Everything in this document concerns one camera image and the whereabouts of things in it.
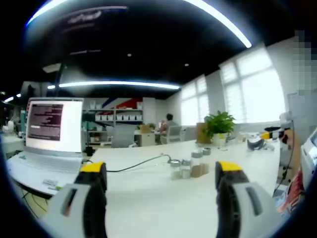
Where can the white office chair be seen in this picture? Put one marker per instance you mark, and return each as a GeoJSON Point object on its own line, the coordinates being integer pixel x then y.
{"type": "Point", "coordinates": [174, 134]}

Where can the brown paper bag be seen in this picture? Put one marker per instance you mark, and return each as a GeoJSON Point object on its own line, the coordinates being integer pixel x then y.
{"type": "Point", "coordinates": [201, 132]}

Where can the green plant in white pot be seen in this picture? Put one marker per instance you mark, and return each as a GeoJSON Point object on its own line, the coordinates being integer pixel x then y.
{"type": "Point", "coordinates": [219, 122]}

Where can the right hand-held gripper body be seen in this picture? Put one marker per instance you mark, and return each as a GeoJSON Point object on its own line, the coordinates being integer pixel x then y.
{"type": "Point", "coordinates": [286, 116]}

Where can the small window with blinds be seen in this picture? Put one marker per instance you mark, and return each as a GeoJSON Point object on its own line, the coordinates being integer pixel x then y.
{"type": "Point", "coordinates": [194, 104]}

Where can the shelf with white boxes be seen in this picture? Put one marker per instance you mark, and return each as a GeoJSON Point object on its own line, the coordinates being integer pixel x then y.
{"type": "Point", "coordinates": [116, 116]}

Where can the white chest device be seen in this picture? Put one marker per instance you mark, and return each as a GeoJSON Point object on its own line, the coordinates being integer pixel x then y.
{"type": "Point", "coordinates": [309, 153]}

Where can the seasoning bottle grey-brown contents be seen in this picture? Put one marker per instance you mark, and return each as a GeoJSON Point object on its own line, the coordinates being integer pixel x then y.
{"type": "Point", "coordinates": [206, 158]}

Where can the person in blue shirt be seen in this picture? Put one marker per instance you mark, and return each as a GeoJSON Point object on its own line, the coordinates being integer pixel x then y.
{"type": "Point", "coordinates": [294, 191]}

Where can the ceiling air conditioner unit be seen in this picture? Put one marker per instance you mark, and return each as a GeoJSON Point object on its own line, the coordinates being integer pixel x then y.
{"type": "Point", "coordinates": [52, 67]}

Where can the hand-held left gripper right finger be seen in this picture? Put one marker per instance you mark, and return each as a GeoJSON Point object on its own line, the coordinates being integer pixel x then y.
{"type": "Point", "coordinates": [237, 210]}

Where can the grey mesh office chair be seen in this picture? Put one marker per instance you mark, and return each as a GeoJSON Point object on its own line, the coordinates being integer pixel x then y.
{"type": "Point", "coordinates": [122, 136]}

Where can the large window with blinds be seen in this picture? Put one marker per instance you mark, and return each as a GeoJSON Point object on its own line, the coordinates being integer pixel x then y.
{"type": "Point", "coordinates": [252, 86]}

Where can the seasoning bottle white contents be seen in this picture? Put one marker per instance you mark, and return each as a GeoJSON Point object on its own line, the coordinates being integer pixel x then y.
{"type": "Point", "coordinates": [185, 171]}

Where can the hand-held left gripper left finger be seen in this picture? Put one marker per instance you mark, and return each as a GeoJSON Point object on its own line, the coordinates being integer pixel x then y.
{"type": "Point", "coordinates": [74, 210]}

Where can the silver laptop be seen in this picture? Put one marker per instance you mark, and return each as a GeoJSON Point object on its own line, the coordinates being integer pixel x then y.
{"type": "Point", "coordinates": [54, 119]}

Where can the ceiling light strip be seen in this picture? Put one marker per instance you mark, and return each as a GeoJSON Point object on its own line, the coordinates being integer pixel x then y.
{"type": "Point", "coordinates": [119, 84]}
{"type": "Point", "coordinates": [223, 22]}

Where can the person's right hand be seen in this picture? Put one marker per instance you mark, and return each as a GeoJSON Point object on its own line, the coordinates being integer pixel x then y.
{"type": "Point", "coordinates": [292, 140]}

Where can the seasoning bottle brown contents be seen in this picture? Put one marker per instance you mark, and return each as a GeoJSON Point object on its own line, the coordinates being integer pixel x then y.
{"type": "Point", "coordinates": [196, 168]}

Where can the seasoning bottle beige contents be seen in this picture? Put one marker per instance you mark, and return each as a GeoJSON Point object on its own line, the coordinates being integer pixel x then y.
{"type": "Point", "coordinates": [175, 173]}

